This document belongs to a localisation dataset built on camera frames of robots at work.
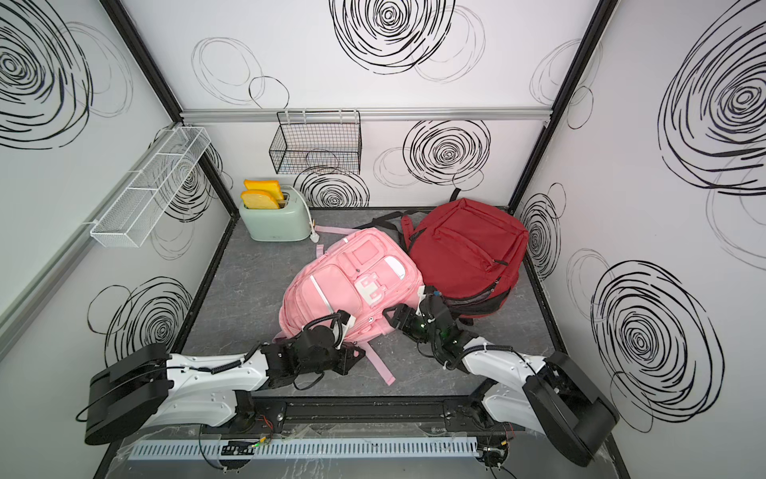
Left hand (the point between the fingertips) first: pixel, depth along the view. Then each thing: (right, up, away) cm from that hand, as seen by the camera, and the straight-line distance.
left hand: (366, 357), depth 78 cm
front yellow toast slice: (-36, +44, +17) cm, 60 cm away
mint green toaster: (-30, +37, +29) cm, 56 cm away
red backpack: (+32, +26, +18) cm, 45 cm away
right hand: (+6, +9, +4) cm, 12 cm away
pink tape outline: (-2, +20, +15) cm, 25 cm away
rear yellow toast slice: (-33, +48, +19) cm, 61 cm away
